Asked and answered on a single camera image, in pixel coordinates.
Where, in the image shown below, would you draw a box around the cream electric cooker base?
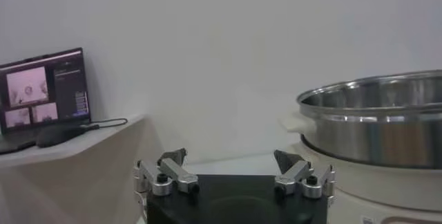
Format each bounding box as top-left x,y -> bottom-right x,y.
278,111 -> 442,224

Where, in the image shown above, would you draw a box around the black computer mouse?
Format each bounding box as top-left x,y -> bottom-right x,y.
35,124 -> 87,149

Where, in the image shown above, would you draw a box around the black usb hub with cable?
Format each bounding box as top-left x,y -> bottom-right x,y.
79,118 -> 129,131

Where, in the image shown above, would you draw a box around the white side table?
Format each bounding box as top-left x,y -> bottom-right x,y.
0,113 -> 164,224

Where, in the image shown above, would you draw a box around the black open laptop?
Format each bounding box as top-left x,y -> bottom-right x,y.
0,47 -> 92,156

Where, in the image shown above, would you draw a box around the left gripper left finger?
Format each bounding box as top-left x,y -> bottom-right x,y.
133,147 -> 200,197

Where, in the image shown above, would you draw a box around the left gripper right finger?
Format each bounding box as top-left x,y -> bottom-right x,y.
273,149 -> 337,200

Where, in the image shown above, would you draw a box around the stainless steel steamer pot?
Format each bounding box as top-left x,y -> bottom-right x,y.
296,69 -> 442,170

